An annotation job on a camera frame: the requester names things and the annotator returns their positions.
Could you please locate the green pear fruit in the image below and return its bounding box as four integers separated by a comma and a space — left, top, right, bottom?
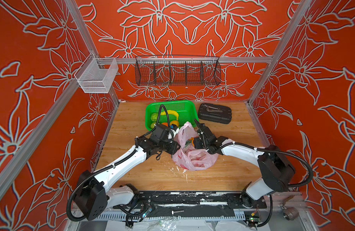
150, 122, 156, 129

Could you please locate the yellow lemon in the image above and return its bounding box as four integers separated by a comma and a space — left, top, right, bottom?
170, 120, 180, 127

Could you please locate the green lime fruit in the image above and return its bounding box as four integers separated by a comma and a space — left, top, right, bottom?
150, 113, 159, 122

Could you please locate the pink plastic bag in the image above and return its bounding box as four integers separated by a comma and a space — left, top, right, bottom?
172, 122, 218, 171

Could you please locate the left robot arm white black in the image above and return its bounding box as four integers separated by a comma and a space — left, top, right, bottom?
66, 121, 181, 222

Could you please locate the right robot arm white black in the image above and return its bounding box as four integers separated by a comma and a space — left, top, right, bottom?
193, 120, 314, 208

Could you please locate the black tool case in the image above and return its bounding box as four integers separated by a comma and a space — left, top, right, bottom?
198, 103, 232, 124

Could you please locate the yellow banana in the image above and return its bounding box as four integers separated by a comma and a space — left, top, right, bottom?
161, 110, 179, 120

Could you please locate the green plastic basket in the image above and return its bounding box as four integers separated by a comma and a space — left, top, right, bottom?
145, 100, 199, 131

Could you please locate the metal cylinder fitting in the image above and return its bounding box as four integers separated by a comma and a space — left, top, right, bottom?
282, 207, 299, 220

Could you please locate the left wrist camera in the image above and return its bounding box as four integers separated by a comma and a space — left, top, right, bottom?
167, 124, 179, 140

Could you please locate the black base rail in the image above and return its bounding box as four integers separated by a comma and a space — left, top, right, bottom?
114, 191, 268, 221

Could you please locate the black wire basket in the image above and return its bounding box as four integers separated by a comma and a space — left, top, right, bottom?
135, 55, 222, 87

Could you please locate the clear plastic wall bin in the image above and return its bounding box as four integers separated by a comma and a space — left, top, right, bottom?
74, 54, 119, 93

